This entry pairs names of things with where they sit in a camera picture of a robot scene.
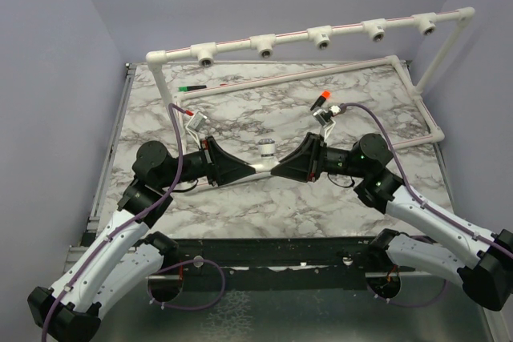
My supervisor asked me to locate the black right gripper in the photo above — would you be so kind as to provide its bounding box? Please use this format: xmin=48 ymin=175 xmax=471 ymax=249
xmin=271 ymin=131 xmax=368 ymax=182

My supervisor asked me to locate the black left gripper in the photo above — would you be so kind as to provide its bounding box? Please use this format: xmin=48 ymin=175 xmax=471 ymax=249
xmin=160 ymin=135 xmax=257 ymax=188

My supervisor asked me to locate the white plastic water faucet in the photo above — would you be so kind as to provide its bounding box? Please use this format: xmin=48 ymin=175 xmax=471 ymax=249
xmin=251 ymin=139 xmax=279 ymax=174

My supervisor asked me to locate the white pipe frame with fittings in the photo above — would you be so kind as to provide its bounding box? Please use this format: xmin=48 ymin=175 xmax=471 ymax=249
xmin=145 ymin=6 xmax=476 ymax=189

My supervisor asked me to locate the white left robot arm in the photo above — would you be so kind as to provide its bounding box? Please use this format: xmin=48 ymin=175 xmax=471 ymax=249
xmin=27 ymin=137 xmax=256 ymax=341

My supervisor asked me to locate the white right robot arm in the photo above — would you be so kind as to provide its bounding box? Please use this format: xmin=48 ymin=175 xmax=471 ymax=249
xmin=271 ymin=133 xmax=512 ymax=311

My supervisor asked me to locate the orange cap black highlighter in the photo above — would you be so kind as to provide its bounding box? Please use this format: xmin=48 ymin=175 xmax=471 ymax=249
xmin=310 ymin=91 xmax=330 ymax=111

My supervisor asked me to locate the green cap black highlighter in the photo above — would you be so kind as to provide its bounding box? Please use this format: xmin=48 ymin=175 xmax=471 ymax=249
xmin=178 ymin=85 xmax=208 ymax=92

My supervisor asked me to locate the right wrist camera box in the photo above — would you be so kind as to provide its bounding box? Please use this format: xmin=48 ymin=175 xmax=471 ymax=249
xmin=313 ymin=105 xmax=346 ymax=139

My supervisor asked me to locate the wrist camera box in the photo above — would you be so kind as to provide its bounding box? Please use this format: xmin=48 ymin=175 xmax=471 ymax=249
xmin=313 ymin=105 xmax=346 ymax=139
xmin=185 ymin=112 xmax=208 ymax=142

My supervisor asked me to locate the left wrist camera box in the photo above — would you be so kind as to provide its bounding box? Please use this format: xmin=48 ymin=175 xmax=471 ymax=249
xmin=185 ymin=112 xmax=208 ymax=142

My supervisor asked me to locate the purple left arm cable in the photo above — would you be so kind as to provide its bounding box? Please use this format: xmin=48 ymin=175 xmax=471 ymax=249
xmin=42 ymin=102 xmax=225 ymax=342

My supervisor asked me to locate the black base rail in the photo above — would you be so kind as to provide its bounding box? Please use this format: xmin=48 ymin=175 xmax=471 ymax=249
xmin=148 ymin=237 xmax=397 ymax=298

